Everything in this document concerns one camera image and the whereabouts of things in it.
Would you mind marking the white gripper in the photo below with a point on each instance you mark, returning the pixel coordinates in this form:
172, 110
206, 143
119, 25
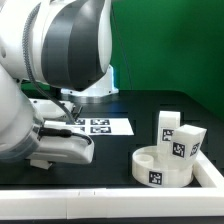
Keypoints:
77, 148

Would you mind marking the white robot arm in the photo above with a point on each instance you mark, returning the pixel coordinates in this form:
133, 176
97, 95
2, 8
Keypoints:
62, 43

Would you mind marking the white marker sheet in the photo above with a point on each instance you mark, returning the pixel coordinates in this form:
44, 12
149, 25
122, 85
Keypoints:
96, 126

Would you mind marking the white L-shaped fence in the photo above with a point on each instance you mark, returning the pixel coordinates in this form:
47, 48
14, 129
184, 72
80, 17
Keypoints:
206, 200

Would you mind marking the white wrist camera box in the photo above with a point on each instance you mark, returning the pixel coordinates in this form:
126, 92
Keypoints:
48, 109

